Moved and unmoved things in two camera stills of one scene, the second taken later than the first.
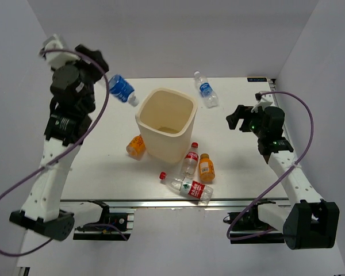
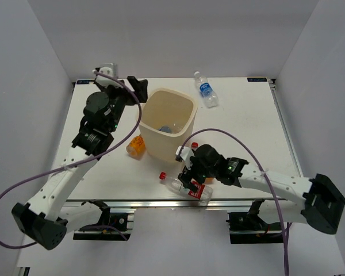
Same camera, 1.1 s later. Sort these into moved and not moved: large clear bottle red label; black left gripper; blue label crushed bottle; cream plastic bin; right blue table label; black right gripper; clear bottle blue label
Moved: black right gripper; black left gripper; blue label crushed bottle
Not moved: large clear bottle red label; cream plastic bin; clear bottle blue label; right blue table label
